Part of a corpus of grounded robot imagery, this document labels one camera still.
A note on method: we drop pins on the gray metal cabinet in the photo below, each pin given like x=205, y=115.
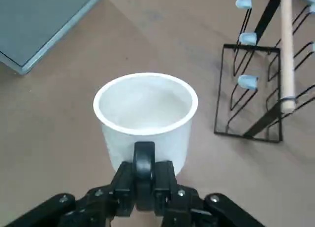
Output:
x=21, y=70

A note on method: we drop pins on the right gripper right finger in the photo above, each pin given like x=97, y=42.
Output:
x=165, y=187

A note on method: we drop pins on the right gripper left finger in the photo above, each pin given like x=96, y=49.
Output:
x=123, y=187

